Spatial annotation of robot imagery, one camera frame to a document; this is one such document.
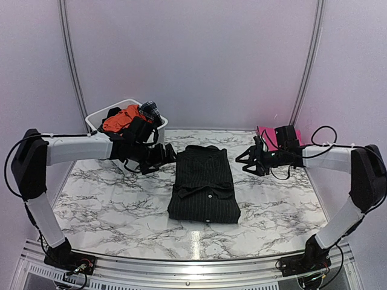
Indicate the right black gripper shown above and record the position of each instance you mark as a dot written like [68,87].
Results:
[253,151]

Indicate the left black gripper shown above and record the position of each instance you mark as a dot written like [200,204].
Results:
[161,157]

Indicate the magenta pink trousers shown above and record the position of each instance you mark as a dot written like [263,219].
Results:
[268,136]

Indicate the black striped garment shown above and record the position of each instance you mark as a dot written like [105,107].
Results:
[204,189]

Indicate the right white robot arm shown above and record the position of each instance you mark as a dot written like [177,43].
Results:
[363,165]

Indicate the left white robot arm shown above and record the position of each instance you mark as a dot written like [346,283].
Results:
[29,158]

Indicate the white plastic laundry bin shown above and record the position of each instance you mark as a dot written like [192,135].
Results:
[118,137]

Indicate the plaid grey garment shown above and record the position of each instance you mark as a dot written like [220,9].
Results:
[150,111]

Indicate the orange garment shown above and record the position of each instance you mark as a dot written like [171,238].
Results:
[122,120]

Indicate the black garment in bin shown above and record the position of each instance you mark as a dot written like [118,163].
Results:
[113,111]

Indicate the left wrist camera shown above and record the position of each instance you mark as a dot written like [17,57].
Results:
[142,132]

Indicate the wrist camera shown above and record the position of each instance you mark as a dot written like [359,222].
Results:
[287,137]
[142,132]

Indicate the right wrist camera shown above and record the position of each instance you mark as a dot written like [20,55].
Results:
[287,137]

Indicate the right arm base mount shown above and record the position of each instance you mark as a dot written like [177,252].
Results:
[301,264]

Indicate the aluminium front rail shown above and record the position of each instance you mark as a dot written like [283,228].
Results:
[112,272]

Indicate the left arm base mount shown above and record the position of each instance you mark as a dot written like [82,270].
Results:
[74,263]

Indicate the right aluminium wall post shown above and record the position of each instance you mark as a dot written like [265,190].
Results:
[310,60]

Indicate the aluminium wall post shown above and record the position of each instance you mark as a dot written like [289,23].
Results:
[310,60]
[71,61]

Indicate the left aluminium wall post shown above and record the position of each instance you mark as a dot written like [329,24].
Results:
[71,61]

